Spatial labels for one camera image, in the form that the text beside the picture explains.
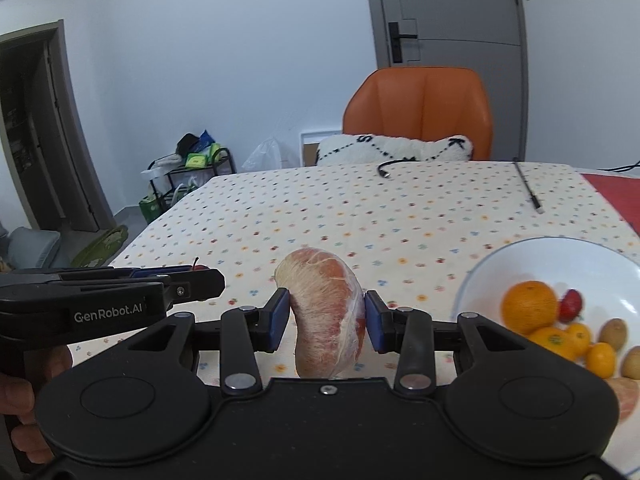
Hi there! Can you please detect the grey door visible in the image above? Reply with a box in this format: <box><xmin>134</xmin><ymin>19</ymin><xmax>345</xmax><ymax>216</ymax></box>
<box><xmin>369</xmin><ymin>0</ymin><xmax>528</xmax><ymax>160</ymax></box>

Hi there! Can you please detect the black usb cable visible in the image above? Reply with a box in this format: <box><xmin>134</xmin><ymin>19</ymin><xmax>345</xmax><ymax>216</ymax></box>
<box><xmin>512</xmin><ymin>158</ymin><xmax>545</xmax><ymax>213</ymax></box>
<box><xmin>376</xmin><ymin>157</ymin><xmax>417</xmax><ymax>180</ymax></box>

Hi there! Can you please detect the white black-stitched cushion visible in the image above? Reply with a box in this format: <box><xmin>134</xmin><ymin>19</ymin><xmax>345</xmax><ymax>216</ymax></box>
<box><xmin>316</xmin><ymin>134</ymin><xmax>473</xmax><ymax>166</ymax></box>

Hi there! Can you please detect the floral cream tablecloth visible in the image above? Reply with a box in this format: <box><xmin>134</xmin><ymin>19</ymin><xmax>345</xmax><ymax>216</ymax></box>
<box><xmin>115</xmin><ymin>162</ymin><xmax>639</xmax><ymax>321</ymax></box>

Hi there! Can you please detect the black usb cable right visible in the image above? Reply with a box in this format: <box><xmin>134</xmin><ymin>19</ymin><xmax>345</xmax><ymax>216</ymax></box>
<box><xmin>512</xmin><ymin>158</ymin><xmax>545</xmax><ymax>213</ymax></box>

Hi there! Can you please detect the black metal shelf rack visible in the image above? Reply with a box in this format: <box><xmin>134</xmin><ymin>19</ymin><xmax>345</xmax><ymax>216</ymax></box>
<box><xmin>139</xmin><ymin>143</ymin><xmax>236</xmax><ymax>224</ymax></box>

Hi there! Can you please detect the white framed board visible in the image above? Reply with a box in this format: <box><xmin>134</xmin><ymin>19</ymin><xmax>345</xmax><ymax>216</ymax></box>
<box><xmin>299</xmin><ymin>130</ymin><xmax>341</xmax><ymax>167</ymax></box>

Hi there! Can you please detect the brown longan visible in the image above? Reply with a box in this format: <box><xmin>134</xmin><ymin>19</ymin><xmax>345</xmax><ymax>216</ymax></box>
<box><xmin>598</xmin><ymin>318</ymin><xmax>628</xmax><ymax>351</ymax></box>
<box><xmin>620</xmin><ymin>346</ymin><xmax>640</xmax><ymax>380</ymax></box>

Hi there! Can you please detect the black power cable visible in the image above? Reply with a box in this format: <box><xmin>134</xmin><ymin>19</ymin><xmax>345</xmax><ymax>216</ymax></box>
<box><xmin>596</xmin><ymin>159</ymin><xmax>640</xmax><ymax>174</ymax></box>

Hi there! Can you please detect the black usb cable left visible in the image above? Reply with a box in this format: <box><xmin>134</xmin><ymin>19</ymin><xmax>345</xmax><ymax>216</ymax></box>
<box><xmin>376</xmin><ymin>157</ymin><xmax>417</xmax><ymax>180</ymax></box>

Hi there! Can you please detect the white plate with blue rim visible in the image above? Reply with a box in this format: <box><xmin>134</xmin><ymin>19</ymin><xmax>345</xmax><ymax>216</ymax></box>
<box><xmin>451</xmin><ymin>237</ymin><xmax>639</xmax><ymax>479</ymax></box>

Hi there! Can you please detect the large orange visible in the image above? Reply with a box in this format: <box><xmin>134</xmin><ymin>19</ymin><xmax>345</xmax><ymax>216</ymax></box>
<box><xmin>528</xmin><ymin>326</ymin><xmax>576</xmax><ymax>362</ymax></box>
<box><xmin>500</xmin><ymin>281</ymin><xmax>559</xmax><ymax>335</ymax></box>

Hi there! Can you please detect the clear plastic bag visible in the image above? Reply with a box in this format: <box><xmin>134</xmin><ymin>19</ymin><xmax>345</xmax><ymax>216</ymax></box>
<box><xmin>242</xmin><ymin>136</ymin><xmax>284</xmax><ymax>172</ymax></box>

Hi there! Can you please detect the person's left hand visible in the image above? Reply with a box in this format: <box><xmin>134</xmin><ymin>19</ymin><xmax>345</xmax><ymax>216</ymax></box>
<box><xmin>1</xmin><ymin>346</ymin><xmax>73</xmax><ymax>465</ymax></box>

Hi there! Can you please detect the small yellow kumquat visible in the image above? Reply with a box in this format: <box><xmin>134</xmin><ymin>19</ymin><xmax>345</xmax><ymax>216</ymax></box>
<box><xmin>564</xmin><ymin>323</ymin><xmax>591</xmax><ymax>360</ymax></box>
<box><xmin>585</xmin><ymin>342</ymin><xmax>616</xmax><ymax>379</ymax></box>

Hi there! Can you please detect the long pomelo segment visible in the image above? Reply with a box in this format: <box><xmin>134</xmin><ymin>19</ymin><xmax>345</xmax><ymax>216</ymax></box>
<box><xmin>274</xmin><ymin>247</ymin><xmax>366</xmax><ymax>379</ymax></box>

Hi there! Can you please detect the red table mat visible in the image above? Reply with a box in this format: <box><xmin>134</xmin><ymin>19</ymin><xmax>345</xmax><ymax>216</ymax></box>
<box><xmin>582</xmin><ymin>172</ymin><xmax>640</xmax><ymax>233</ymax></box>

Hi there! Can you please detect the short pomelo segment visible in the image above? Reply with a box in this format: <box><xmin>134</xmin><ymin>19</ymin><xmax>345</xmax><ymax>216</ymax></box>
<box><xmin>605</xmin><ymin>377</ymin><xmax>639</xmax><ymax>424</ymax></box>

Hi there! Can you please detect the black door handle lock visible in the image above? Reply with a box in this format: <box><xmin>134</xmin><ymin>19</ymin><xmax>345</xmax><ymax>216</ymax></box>
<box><xmin>387</xmin><ymin>22</ymin><xmax>419</xmax><ymax>64</ymax></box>

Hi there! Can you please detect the orange leather chair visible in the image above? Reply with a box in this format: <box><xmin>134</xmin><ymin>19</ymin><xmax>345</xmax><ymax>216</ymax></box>
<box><xmin>342</xmin><ymin>67</ymin><xmax>494</xmax><ymax>160</ymax></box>

